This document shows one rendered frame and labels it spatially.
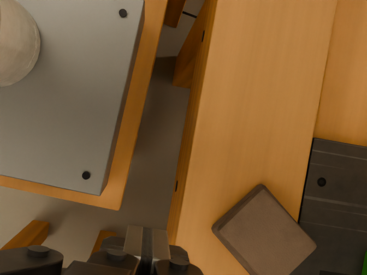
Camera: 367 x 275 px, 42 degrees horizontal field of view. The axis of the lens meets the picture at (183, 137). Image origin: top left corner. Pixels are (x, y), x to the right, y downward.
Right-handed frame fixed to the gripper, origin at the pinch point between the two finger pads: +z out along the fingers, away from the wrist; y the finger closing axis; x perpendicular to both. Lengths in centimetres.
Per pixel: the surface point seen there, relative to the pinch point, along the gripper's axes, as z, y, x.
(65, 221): 129, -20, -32
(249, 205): 36.9, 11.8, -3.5
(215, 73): 40.1, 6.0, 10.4
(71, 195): 44.5, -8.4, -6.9
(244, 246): 36.7, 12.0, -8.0
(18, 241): 103, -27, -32
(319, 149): 40.1, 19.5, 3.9
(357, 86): 42.4, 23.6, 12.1
